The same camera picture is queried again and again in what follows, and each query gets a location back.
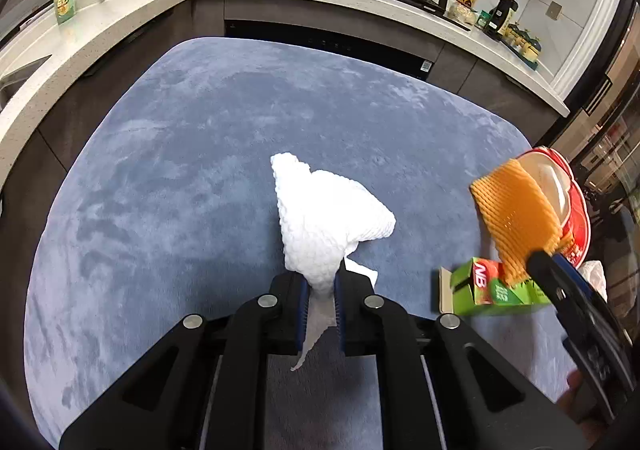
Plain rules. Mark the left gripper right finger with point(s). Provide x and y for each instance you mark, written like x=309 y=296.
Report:
x=350 y=291

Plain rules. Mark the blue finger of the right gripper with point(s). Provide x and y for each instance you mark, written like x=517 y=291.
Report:
x=571 y=285
x=539 y=268

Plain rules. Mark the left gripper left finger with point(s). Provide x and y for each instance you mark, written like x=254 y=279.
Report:
x=288 y=327

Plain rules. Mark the green carton box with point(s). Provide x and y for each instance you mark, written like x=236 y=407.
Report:
x=477 y=288

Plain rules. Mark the red instant noodle cup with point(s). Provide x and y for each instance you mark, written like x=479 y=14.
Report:
x=553 y=174

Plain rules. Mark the trash bin with white bag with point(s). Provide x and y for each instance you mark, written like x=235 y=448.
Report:
x=593 y=272

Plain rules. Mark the person's right hand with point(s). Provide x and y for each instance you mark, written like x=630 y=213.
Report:
x=591 y=428

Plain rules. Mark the blue plush table cloth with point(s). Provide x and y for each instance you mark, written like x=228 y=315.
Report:
x=170 y=207

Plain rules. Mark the blue yellow spice jar set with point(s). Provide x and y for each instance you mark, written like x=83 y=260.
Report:
x=526 y=47

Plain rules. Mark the small green jar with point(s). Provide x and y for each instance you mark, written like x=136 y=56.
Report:
x=482 y=19

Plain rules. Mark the dark soy sauce bottle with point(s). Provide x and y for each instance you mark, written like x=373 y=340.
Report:
x=499 y=18

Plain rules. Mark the white bowl of garlic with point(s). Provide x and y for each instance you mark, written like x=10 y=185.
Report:
x=461 y=13

